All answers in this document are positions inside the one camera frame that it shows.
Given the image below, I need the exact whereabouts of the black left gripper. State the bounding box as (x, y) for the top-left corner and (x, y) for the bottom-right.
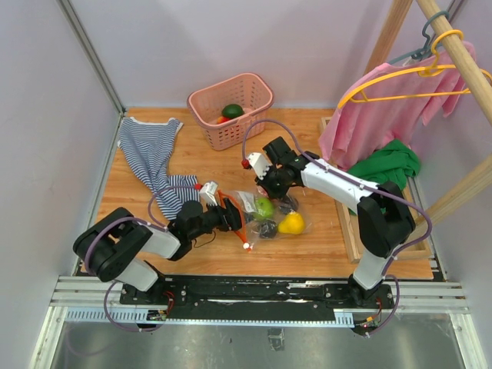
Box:
(190, 198), (254, 241)

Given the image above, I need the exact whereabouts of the clear zip top bag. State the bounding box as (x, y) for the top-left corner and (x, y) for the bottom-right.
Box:
(217, 191), (312, 251)

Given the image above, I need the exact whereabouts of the fake red-yellow mango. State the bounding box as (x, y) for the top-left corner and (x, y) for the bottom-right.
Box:
(216, 116), (231, 125)

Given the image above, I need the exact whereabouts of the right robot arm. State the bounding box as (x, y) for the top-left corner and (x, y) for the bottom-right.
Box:
(242, 137), (415, 308)

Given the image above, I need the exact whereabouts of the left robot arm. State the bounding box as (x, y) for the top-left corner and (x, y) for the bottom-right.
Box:
(72, 198), (244, 304)

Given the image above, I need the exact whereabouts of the fake green lime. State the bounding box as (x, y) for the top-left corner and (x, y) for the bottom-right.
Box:
(254, 198), (275, 221)

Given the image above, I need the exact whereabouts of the fake dark purple fruit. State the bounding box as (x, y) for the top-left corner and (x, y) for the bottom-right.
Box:
(257, 219), (278, 239)

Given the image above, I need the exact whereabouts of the fake yellow lemon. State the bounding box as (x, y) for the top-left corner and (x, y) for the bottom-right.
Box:
(278, 211), (306, 234)

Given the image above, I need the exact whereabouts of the green tank top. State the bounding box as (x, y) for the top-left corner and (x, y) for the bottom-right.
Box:
(347, 139), (421, 190)

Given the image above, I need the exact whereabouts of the pink plastic basket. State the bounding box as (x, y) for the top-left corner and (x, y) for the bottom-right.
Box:
(187, 73), (274, 151)

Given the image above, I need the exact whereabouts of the blue white striped shirt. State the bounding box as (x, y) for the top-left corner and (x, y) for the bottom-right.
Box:
(118, 117), (199, 221)

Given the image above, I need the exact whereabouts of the pink shirt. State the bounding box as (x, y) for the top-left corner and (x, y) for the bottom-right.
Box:
(318, 52), (467, 169)

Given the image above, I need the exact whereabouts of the grey-blue clothes hanger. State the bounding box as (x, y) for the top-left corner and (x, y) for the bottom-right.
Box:
(385, 10), (451, 65)

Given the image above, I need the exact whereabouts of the yellow clothes hanger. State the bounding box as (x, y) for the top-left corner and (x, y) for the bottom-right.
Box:
(337, 29), (470, 109)

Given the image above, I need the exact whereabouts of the wooden clothes rack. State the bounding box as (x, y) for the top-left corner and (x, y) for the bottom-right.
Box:
(364, 0), (492, 231)

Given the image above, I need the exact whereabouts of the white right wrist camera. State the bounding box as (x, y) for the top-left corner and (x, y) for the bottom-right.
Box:
(241, 152), (272, 180)

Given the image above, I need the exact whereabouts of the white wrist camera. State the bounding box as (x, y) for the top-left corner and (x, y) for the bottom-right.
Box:
(194, 181), (218, 206)
(241, 152), (272, 180)

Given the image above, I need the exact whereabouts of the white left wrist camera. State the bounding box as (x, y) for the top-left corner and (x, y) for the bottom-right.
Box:
(194, 181), (218, 206)

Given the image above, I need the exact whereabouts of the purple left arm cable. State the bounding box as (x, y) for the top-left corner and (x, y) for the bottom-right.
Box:
(84, 185), (201, 334)

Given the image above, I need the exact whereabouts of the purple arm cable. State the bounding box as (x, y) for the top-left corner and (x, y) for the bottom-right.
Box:
(241, 118), (434, 339)
(84, 185), (201, 334)

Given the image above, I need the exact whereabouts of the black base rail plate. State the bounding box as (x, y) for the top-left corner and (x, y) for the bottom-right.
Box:
(119, 275), (395, 321)

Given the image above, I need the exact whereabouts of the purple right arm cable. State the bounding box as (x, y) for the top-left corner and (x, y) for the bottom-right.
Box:
(241, 118), (434, 339)

